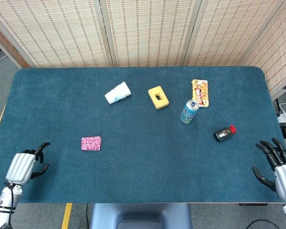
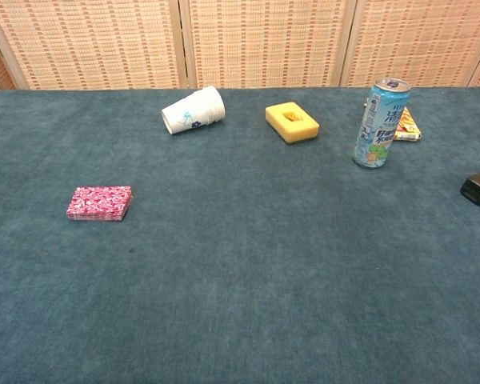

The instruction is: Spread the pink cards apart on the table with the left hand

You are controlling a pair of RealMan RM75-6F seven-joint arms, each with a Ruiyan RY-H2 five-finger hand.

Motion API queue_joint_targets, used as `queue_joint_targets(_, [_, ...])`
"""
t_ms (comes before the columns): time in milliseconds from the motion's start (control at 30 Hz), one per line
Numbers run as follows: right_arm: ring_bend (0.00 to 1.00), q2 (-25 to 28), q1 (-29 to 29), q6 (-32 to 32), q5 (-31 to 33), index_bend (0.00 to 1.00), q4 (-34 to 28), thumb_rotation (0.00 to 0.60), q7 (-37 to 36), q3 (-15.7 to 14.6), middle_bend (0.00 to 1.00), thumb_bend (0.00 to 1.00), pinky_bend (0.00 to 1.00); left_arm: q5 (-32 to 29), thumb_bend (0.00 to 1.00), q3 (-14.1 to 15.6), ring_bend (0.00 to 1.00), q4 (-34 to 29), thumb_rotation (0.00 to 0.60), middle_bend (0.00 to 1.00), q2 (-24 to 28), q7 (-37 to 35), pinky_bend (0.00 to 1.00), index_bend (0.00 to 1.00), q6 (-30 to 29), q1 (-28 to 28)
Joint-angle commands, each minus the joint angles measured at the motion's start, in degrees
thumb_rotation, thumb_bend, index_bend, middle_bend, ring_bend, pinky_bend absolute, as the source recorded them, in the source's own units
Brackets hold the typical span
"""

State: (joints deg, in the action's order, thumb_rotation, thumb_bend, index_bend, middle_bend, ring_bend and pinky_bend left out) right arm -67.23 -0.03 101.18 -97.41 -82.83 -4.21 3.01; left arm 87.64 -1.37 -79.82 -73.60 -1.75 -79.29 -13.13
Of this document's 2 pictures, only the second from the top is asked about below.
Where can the yellow sponge with hole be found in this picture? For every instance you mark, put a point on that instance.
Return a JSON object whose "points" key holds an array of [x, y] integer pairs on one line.
{"points": [[302, 129]]}

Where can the white paper cup blue print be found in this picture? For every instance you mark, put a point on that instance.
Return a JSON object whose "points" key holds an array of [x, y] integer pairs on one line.
{"points": [[196, 110]]}

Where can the light blue drink can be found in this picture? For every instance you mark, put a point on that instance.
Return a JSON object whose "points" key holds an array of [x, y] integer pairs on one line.
{"points": [[378, 128]]}

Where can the yellow red snack box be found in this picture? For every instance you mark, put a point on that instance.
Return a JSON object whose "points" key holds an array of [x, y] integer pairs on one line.
{"points": [[410, 128]]}

